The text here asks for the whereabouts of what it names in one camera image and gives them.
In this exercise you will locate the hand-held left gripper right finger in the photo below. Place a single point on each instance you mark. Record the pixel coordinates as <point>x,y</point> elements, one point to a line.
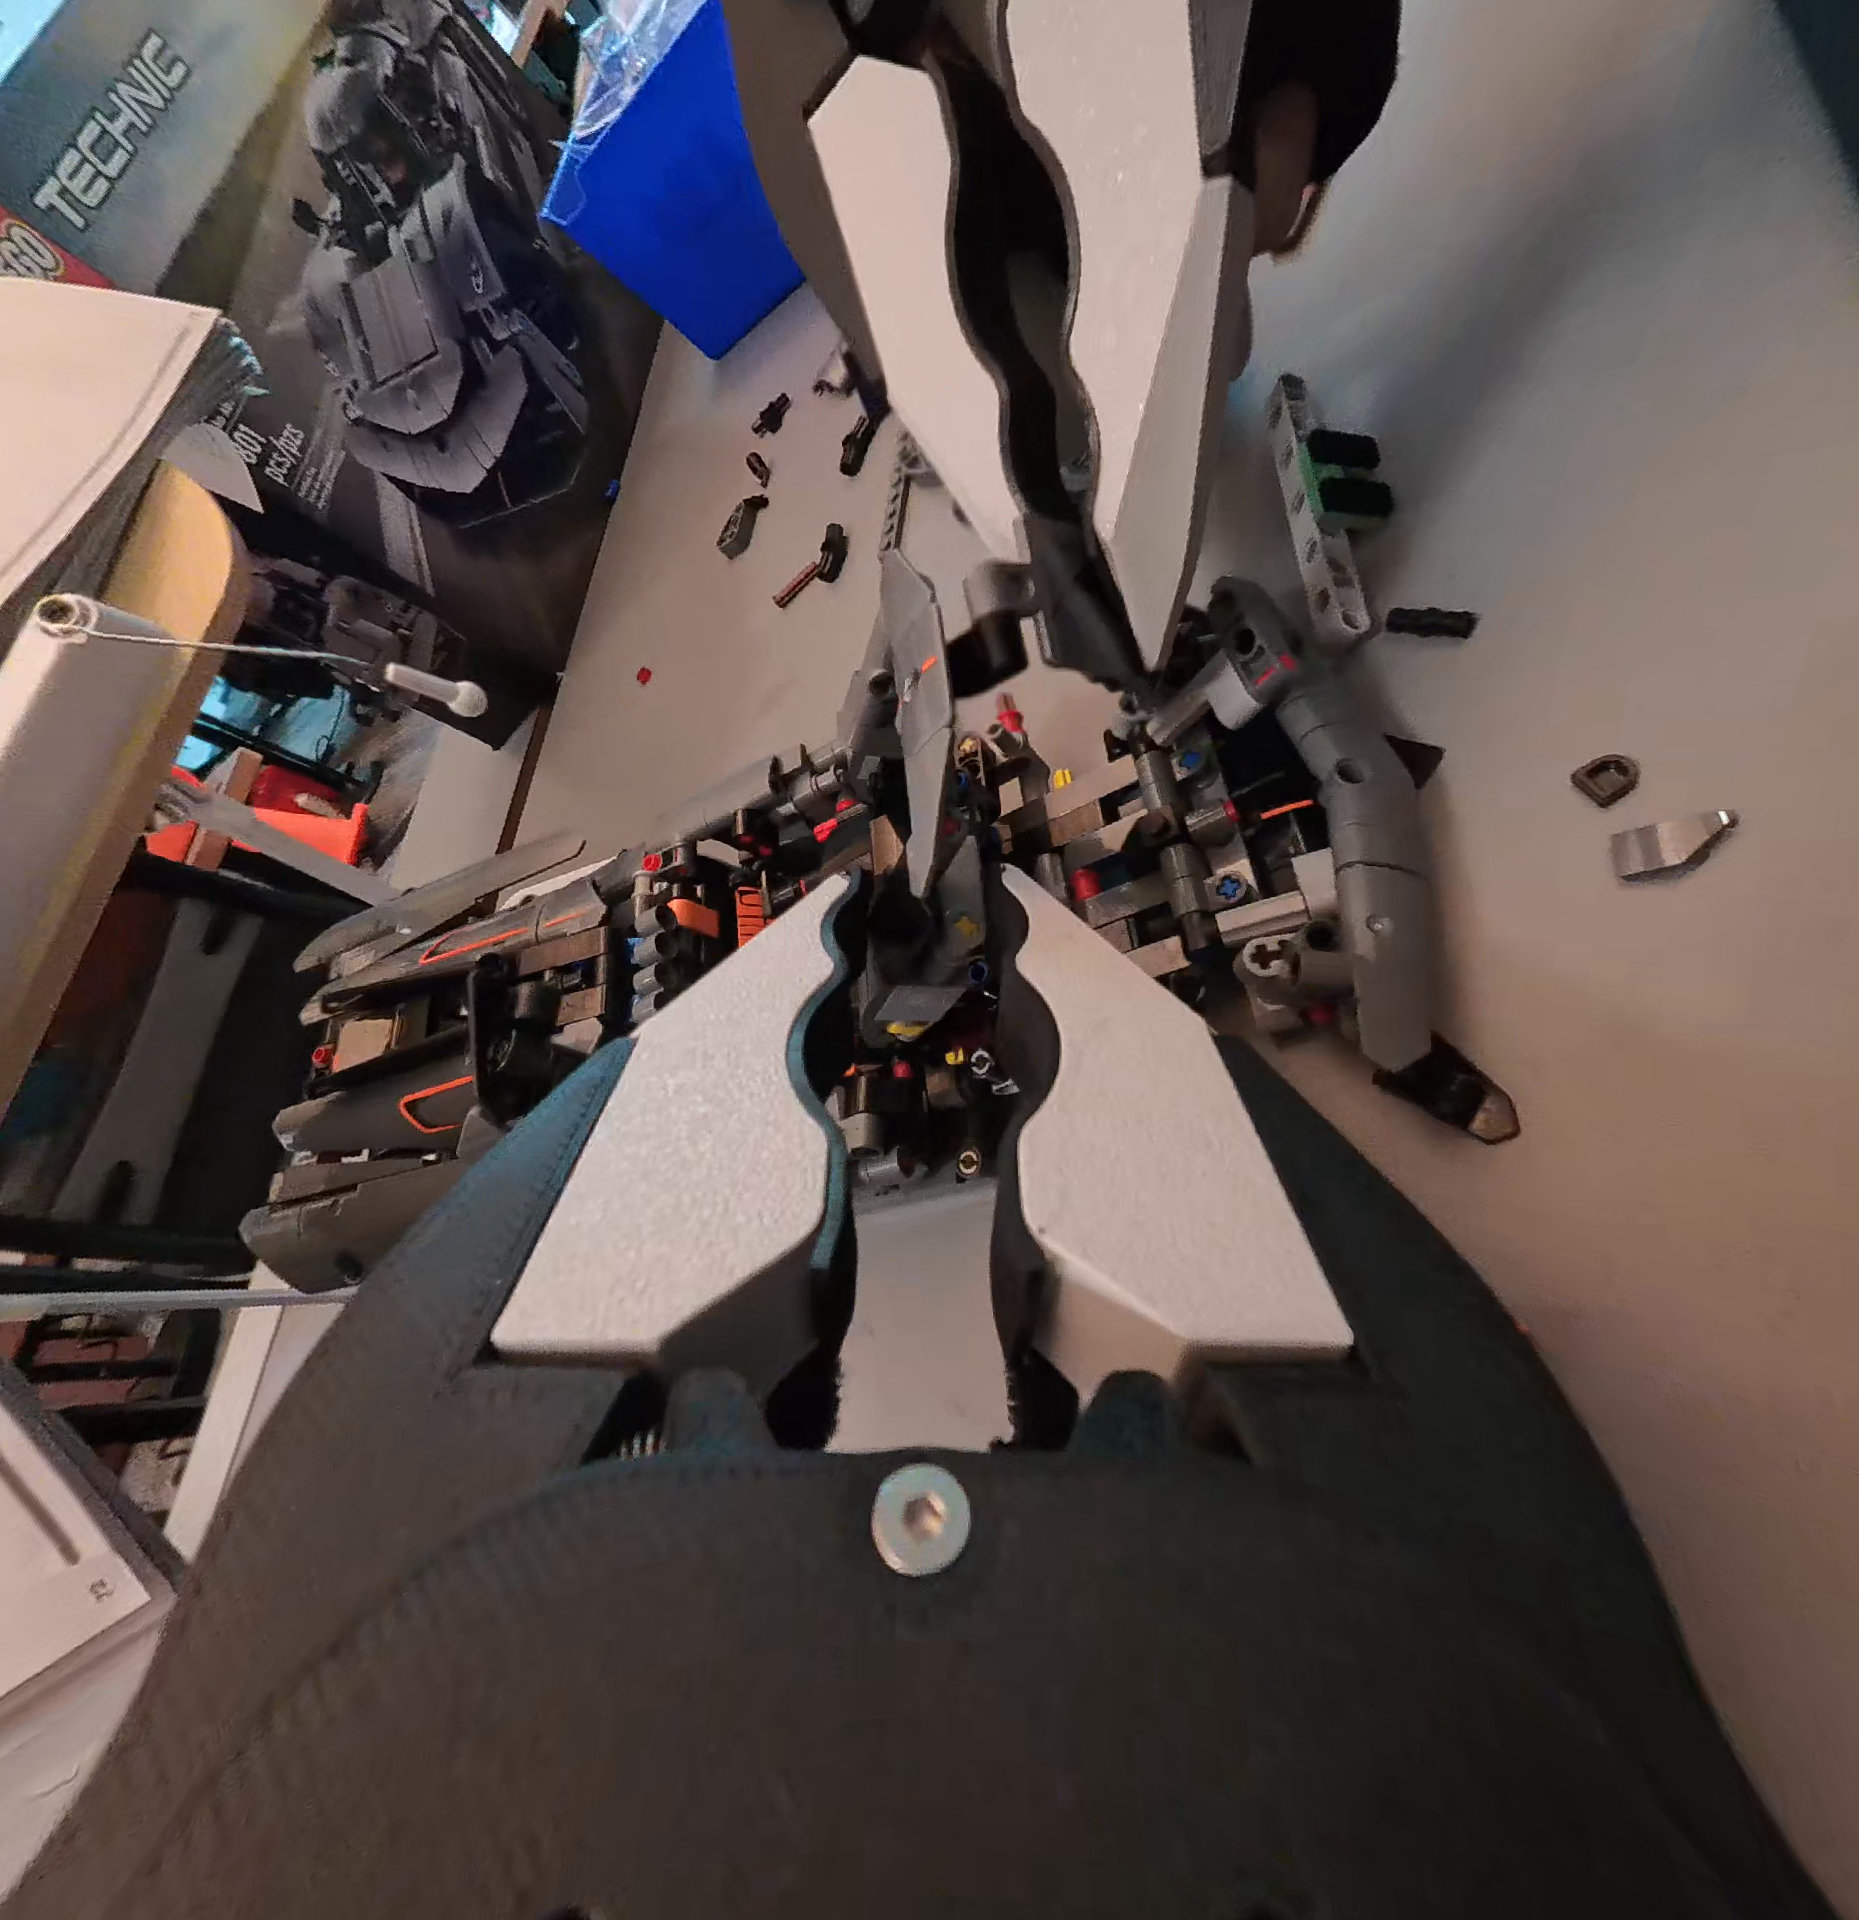
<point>1182,1184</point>

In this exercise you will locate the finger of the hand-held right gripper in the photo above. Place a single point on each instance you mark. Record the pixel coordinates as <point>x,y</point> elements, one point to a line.
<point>899,226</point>
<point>1155,300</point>

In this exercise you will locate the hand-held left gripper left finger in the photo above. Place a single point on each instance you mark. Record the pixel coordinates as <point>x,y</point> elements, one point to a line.
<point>675,1184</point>

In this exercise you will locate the light grey beam with tiles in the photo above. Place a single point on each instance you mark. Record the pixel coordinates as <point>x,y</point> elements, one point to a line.
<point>1319,510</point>

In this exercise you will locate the grey lego car model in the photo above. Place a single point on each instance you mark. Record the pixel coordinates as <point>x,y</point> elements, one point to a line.
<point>916,658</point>

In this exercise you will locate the black lego pin connector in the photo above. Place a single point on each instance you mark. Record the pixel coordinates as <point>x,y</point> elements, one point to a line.
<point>857,445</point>

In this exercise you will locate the grey lego beam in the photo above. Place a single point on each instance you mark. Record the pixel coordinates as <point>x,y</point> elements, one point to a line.
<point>906,496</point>

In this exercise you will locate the dark angled lego connector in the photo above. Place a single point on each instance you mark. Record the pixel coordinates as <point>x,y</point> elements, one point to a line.
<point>739,525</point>

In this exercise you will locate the dark red lego axle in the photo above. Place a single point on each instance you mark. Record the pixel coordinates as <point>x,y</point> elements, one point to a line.
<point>808,567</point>

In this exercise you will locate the black lego axle pin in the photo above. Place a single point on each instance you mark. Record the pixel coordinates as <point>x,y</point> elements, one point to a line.
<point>1432,620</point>

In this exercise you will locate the dark printed set box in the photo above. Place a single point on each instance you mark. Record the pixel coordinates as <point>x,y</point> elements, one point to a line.
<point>418,300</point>

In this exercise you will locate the person's right hand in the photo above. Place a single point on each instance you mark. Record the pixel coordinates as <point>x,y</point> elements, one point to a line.
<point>1286,172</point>

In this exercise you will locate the blue plastic bin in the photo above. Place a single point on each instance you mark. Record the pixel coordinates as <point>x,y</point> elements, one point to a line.
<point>675,193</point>

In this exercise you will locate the clear plastic parts bag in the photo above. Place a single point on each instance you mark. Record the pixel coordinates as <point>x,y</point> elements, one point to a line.
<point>628,60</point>

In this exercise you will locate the orange plastic bin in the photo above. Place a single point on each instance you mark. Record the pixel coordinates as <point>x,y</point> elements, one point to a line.
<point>300,834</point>

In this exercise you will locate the white knobbed rod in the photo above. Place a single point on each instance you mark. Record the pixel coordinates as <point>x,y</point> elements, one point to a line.
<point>436,690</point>

